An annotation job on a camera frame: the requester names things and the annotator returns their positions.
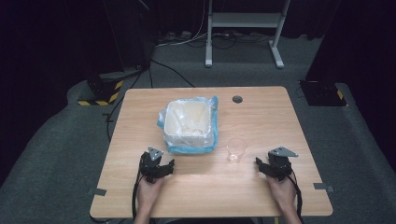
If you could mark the white square bin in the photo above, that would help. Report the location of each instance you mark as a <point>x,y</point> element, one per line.
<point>187,118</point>

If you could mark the white metal stand frame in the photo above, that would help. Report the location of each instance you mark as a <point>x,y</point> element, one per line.
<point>246,19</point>

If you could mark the black stand base yellow mark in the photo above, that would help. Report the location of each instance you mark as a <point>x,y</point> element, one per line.
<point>322,93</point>

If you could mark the grey tape strip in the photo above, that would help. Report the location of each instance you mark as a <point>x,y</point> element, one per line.
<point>323,187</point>
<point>97,192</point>

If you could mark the person's left hand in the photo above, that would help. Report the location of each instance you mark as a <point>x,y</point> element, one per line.
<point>148,194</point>

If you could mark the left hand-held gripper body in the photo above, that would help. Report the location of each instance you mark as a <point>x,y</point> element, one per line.
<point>150,165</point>

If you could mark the clear plastic cup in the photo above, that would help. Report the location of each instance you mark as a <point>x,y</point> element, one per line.
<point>236,151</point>

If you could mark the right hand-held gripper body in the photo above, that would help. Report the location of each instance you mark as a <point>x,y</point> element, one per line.
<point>280,166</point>

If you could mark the blue translucent bin bag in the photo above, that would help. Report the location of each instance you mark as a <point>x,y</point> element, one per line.
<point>188,148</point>

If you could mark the power strip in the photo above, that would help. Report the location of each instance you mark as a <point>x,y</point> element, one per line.
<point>174,34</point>

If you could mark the person's right hand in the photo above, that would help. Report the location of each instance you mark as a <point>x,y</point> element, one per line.
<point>285,193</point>

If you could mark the black yellow striped stand base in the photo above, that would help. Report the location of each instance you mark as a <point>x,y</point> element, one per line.
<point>104,91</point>

